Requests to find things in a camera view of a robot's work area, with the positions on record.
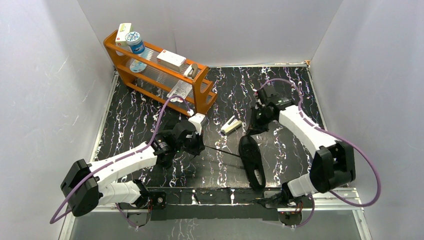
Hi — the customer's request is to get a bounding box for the black canvas shoe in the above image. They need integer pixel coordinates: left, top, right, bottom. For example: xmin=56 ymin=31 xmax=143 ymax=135
xmin=203 ymin=134 xmax=268 ymax=191
xmin=158 ymin=153 xmax=175 ymax=169

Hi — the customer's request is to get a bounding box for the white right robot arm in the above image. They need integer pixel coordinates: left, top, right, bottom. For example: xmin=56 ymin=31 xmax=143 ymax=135
xmin=249 ymin=85 xmax=356 ymax=207

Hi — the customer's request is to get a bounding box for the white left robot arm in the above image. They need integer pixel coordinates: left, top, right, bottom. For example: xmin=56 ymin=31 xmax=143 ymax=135
xmin=60 ymin=113 xmax=206 ymax=217

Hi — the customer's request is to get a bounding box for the orange wooden shelf rack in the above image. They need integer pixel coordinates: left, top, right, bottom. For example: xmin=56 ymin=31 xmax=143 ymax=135
xmin=103 ymin=30 xmax=217 ymax=114

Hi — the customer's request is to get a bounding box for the clear plastic packet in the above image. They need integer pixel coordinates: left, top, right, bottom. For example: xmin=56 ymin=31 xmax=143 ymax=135
xmin=167 ymin=80 xmax=192 ymax=99

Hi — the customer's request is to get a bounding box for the white rectangular box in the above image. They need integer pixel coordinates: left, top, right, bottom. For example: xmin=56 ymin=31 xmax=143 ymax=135
xmin=156 ymin=49 xmax=187 ymax=73

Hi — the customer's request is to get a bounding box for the light blue round disc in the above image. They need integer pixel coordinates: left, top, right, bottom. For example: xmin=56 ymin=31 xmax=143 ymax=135
xmin=129 ymin=59 xmax=147 ymax=73

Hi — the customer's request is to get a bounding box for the blue lidded round jar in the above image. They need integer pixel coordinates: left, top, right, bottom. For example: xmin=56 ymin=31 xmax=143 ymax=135
xmin=125 ymin=31 xmax=145 ymax=55

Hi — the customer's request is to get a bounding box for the white yellow carton box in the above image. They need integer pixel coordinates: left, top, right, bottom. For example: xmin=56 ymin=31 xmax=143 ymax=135
xmin=115 ymin=22 xmax=133 ymax=47

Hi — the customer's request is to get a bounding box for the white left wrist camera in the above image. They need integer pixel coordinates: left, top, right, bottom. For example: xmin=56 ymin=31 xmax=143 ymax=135
xmin=187 ymin=109 xmax=207 ymax=135

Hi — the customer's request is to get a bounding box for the aluminium frame rail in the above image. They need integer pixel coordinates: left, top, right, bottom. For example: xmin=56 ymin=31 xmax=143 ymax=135
xmin=72 ymin=183 xmax=361 ymax=217

